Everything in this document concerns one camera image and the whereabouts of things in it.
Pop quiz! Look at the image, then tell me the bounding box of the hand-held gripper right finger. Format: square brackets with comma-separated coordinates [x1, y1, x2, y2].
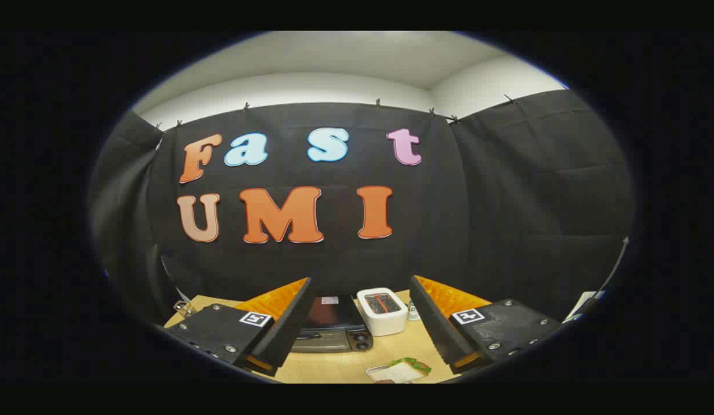
[409, 275, 562, 375]

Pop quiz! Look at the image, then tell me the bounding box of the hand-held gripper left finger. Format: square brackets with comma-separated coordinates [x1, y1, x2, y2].
[164, 277, 314, 378]

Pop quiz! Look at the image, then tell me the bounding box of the black toaster oven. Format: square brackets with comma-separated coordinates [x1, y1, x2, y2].
[291, 295, 374, 353]

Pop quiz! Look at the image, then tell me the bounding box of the lettuce sandwich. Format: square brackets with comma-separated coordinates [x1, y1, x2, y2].
[375, 357, 433, 382]

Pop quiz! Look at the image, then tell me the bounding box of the white pop-up toaster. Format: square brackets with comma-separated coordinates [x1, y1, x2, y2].
[357, 287, 408, 337]

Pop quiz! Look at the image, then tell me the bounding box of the white rectangular plate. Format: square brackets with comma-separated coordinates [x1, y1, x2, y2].
[366, 363, 430, 384]

